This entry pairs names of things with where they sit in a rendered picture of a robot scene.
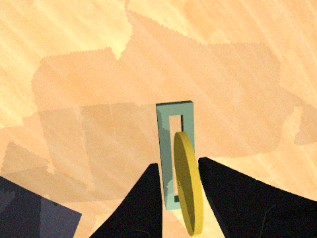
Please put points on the gold coin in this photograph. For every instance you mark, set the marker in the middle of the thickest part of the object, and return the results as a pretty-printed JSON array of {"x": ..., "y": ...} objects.
[{"x": 188, "y": 184}]

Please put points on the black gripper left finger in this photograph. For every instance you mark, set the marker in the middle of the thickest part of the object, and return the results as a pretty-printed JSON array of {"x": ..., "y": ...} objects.
[{"x": 139, "y": 215}]

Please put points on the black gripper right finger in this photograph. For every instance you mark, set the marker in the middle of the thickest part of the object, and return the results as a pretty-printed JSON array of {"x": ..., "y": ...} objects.
[{"x": 248, "y": 208}]

